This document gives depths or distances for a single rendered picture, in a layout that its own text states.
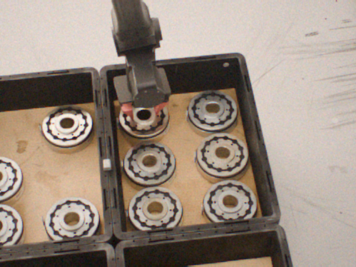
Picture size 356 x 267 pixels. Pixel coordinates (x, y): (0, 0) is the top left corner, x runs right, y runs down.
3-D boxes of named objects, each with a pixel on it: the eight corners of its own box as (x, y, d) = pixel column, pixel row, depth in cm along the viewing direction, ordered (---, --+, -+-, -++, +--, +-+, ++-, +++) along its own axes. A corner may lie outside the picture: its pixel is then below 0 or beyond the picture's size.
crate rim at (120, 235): (99, 73, 162) (98, 65, 160) (242, 58, 164) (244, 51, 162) (115, 247, 139) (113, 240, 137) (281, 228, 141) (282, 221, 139)
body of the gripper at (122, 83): (171, 98, 153) (171, 74, 147) (120, 108, 152) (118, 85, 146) (163, 73, 157) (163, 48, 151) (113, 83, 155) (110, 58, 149)
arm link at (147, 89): (157, 12, 140) (109, 23, 139) (169, 61, 133) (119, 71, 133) (165, 55, 150) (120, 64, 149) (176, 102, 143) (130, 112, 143)
